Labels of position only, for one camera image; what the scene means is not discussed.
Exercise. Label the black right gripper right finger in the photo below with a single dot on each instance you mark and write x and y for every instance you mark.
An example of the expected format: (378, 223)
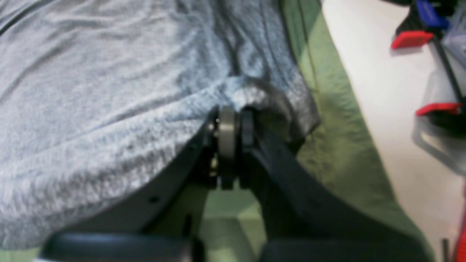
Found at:
(304, 221)

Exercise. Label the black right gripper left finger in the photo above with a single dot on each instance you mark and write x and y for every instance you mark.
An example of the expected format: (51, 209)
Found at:
(158, 222)

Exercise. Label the grey heathered T-shirt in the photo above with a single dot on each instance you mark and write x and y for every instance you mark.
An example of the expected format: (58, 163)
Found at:
(127, 109)

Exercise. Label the green table cloth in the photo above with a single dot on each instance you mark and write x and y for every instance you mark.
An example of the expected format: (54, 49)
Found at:
(338, 138)

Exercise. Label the red black clamps left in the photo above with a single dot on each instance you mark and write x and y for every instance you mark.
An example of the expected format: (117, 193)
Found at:
(425, 31)

